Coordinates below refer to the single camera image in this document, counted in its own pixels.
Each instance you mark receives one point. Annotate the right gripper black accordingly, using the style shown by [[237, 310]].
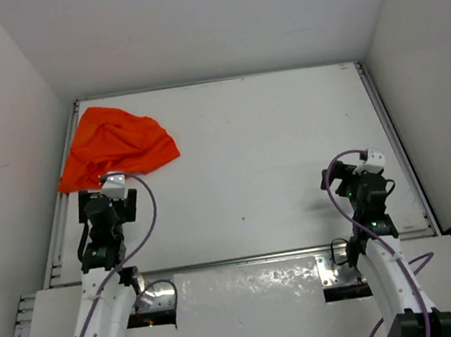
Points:
[[344, 172]]

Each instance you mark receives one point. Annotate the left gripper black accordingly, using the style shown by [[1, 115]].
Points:
[[131, 203]]

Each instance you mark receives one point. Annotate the orange t shirt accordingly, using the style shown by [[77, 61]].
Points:
[[109, 139]]

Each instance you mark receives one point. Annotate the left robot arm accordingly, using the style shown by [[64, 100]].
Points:
[[108, 289]]

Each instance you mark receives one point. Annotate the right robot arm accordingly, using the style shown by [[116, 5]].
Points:
[[375, 249]]

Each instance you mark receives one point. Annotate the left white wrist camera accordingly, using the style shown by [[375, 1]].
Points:
[[113, 185]]

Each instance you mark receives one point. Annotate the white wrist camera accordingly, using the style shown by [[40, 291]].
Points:
[[113, 185], [373, 161]]

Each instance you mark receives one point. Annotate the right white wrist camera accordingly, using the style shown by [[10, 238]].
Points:
[[373, 161]]

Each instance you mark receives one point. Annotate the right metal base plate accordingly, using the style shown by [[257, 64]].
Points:
[[334, 272]]

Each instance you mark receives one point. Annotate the metal base plate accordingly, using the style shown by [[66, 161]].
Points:
[[334, 272], [159, 295]]

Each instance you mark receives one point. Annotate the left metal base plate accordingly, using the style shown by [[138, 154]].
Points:
[[159, 295]]

